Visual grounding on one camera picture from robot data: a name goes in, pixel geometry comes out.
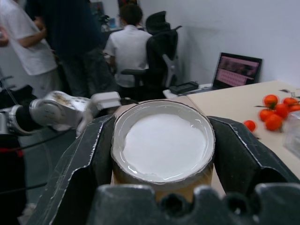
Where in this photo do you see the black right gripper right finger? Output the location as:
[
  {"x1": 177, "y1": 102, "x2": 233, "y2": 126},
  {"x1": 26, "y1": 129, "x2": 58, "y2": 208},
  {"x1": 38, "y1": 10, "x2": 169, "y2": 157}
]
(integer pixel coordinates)
[{"x1": 208, "y1": 115, "x2": 300, "y2": 195}]

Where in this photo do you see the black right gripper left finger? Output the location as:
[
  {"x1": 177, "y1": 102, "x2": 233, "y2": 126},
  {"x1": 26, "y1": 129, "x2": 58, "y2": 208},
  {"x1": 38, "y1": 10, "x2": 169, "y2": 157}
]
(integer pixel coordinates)
[{"x1": 28, "y1": 114, "x2": 117, "y2": 225}]

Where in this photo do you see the seated person in white shirt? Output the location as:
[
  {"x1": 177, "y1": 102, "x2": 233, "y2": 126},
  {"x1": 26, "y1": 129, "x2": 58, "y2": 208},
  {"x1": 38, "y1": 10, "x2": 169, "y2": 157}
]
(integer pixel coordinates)
[{"x1": 103, "y1": 3, "x2": 153, "y2": 89}]

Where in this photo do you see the flat black device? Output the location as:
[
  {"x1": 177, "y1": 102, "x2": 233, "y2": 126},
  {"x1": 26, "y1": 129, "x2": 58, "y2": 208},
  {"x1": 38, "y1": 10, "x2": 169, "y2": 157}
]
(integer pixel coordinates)
[{"x1": 169, "y1": 81, "x2": 200, "y2": 95}]

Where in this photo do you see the clear plastic container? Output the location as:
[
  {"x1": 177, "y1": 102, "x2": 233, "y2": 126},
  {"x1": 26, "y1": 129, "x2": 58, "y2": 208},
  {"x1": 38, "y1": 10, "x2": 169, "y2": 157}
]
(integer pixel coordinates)
[{"x1": 282, "y1": 112, "x2": 300, "y2": 156}]

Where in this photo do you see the black office chair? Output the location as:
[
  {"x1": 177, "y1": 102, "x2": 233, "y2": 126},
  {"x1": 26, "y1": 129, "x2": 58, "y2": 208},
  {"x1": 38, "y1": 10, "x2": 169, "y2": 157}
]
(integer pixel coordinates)
[{"x1": 120, "y1": 11, "x2": 183, "y2": 99}]

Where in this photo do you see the open black laptop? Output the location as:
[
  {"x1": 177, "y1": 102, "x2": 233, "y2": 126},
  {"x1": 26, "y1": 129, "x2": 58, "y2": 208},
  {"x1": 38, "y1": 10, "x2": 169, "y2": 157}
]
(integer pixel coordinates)
[{"x1": 199, "y1": 52, "x2": 263, "y2": 91}]

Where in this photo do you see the standing person in dark shirt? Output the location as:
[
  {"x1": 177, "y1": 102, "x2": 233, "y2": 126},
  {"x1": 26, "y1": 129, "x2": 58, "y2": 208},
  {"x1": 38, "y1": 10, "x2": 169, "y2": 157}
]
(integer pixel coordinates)
[{"x1": 25, "y1": 0, "x2": 118, "y2": 99}]

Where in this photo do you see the standing person in white shirt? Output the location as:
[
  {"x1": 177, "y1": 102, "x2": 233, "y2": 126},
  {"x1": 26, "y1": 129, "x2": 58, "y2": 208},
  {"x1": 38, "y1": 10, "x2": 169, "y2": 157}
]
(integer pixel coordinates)
[{"x1": 0, "y1": 0, "x2": 59, "y2": 99}]

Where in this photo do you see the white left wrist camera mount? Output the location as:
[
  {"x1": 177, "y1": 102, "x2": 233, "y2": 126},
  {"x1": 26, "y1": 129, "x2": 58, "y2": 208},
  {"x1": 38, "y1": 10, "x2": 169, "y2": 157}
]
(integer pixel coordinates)
[{"x1": 90, "y1": 91, "x2": 121, "y2": 111}]

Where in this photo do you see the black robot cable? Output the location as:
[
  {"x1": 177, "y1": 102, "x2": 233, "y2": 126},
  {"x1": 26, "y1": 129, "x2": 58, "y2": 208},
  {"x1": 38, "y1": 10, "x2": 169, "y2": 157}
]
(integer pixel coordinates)
[
  {"x1": 0, "y1": 182, "x2": 47, "y2": 195},
  {"x1": 0, "y1": 128, "x2": 73, "y2": 152}
]

